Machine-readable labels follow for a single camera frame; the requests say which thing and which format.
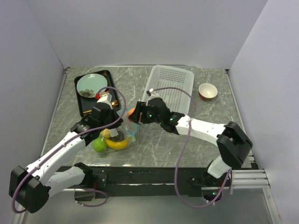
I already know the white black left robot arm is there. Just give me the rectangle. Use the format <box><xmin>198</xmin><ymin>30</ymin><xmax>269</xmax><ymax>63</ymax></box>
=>
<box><xmin>9</xmin><ymin>103</ymin><xmax>123</xmax><ymax>214</ymax></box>

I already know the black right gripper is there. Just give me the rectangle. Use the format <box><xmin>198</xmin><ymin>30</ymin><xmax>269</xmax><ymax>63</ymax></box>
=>
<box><xmin>130</xmin><ymin>101</ymin><xmax>164</xmax><ymax>124</ymax></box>

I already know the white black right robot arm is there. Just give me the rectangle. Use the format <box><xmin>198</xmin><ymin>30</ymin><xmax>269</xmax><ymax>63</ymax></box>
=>
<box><xmin>128</xmin><ymin>98</ymin><xmax>253</xmax><ymax>186</ymax></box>

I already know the light teal plate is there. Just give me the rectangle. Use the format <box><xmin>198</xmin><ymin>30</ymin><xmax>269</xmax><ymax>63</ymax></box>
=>
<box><xmin>76</xmin><ymin>73</ymin><xmax>108</xmax><ymax>98</ymax></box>

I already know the red and white bowl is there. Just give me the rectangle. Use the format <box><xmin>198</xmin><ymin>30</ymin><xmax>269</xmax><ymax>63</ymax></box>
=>
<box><xmin>198</xmin><ymin>83</ymin><xmax>218</xmax><ymax>101</ymax></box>

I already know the black rectangular tray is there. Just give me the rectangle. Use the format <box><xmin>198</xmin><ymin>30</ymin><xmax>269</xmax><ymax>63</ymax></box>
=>
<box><xmin>74</xmin><ymin>70</ymin><xmax>115</xmax><ymax>117</ymax></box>

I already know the fake peach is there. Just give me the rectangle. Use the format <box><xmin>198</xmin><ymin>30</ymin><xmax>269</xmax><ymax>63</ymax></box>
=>
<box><xmin>127</xmin><ymin>108</ymin><xmax>135</xmax><ymax>120</ymax></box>

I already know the white perforated plastic basket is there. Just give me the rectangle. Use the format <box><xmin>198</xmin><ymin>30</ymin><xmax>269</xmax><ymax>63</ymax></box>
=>
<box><xmin>141</xmin><ymin>65</ymin><xmax>194</xmax><ymax>114</ymax></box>

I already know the fake yellow pear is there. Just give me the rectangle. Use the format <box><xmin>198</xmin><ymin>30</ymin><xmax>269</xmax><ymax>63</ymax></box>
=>
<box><xmin>100</xmin><ymin>129</ymin><xmax>111</xmax><ymax>138</ymax></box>

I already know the clear zip top bag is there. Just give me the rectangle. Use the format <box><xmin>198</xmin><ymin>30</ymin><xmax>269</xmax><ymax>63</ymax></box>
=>
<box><xmin>99</xmin><ymin>109</ymin><xmax>139</xmax><ymax>153</ymax></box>

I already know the fake yellow banana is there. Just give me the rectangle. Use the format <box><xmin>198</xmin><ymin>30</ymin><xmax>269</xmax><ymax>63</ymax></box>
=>
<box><xmin>104</xmin><ymin>137</ymin><xmax>131</xmax><ymax>150</ymax></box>

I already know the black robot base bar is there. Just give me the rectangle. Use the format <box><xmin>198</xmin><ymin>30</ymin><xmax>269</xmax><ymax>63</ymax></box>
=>
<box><xmin>64</xmin><ymin>161</ymin><xmax>236</xmax><ymax>203</ymax></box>

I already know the gold spoon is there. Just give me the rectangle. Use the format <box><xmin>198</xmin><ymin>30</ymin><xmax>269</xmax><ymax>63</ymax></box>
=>
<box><xmin>83</xmin><ymin>100</ymin><xmax>119</xmax><ymax>114</ymax></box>

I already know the fake green fruit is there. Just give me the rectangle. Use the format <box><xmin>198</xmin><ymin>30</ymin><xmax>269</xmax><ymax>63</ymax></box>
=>
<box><xmin>93</xmin><ymin>137</ymin><xmax>107</xmax><ymax>153</ymax></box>

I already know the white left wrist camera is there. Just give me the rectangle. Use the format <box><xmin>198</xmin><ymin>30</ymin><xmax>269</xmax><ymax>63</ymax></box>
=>
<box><xmin>97</xmin><ymin>91</ymin><xmax>113</xmax><ymax>109</ymax></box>

